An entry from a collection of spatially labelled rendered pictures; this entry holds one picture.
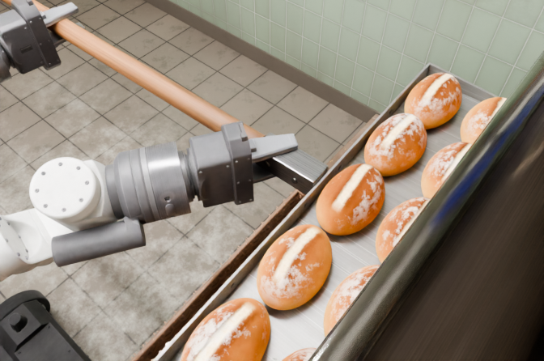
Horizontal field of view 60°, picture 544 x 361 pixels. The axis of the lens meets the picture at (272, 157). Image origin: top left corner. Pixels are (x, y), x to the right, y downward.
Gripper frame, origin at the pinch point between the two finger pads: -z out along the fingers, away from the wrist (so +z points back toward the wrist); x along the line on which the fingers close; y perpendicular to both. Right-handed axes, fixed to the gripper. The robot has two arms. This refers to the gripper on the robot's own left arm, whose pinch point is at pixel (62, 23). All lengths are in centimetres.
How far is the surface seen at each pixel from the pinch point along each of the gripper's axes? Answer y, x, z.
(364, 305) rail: 68, -22, 10
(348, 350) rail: 69, -22, 12
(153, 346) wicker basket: 34, 47, 15
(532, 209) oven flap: 71, -20, -4
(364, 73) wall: -23, 92, -122
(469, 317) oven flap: 72, -20, 5
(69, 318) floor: -25, 120, 29
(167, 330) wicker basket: 33, 48, 12
